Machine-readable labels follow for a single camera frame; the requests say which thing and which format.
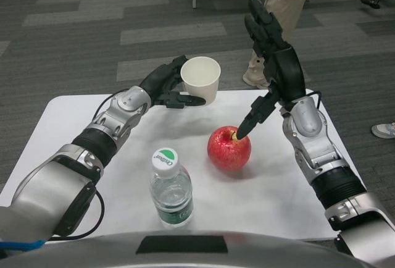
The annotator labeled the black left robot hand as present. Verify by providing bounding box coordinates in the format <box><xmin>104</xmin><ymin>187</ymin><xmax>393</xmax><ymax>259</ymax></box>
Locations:
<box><xmin>139</xmin><ymin>55</ymin><xmax>207</xmax><ymax>109</ymax></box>

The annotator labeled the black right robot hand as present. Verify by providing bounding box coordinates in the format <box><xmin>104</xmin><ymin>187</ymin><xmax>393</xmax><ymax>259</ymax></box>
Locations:
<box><xmin>236</xmin><ymin>0</ymin><xmax>307</xmax><ymax>141</ymax></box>

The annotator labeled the white paper cup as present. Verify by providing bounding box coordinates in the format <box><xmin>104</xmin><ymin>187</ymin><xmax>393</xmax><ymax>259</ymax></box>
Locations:
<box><xmin>180</xmin><ymin>57</ymin><xmax>222</xmax><ymax>106</ymax></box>

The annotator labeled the red apple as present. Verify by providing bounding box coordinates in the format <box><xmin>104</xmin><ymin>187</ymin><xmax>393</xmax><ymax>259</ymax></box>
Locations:
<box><xmin>207</xmin><ymin>126</ymin><xmax>252</xmax><ymax>172</ymax></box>

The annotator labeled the grey white sneaker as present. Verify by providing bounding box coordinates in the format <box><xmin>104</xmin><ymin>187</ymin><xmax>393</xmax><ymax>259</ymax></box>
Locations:
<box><xmin>371</xmin><ymin>122</ymin><xmax>395</xmax><ymax>140</ymax></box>

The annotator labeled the clear plastic water bottle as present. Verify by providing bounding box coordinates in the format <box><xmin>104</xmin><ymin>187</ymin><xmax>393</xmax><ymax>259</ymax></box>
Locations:
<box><xmin>149</xmin><ymin>147</ymin><xmax>194</xmax><ymax>229</ymax></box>

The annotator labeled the silver robot chest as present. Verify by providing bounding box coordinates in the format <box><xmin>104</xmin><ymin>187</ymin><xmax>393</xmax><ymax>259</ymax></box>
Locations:
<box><xmin>0</xmin><ymin>230</ymin><xmax>371</xmax><ymax>268</ymax></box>

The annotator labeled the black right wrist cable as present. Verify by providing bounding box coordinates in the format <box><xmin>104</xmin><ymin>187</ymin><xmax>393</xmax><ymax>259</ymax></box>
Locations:
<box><xmin>305</xmin><ymin>90</ymin><xmax>322</xmax><ymax>108</ymax></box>

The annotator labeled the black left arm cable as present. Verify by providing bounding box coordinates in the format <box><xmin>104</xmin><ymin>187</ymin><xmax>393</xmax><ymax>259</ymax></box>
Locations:
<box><xmin>51</xmin><ymin>187</ymin><xmax>106</xmax><ymax>240</ymax></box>

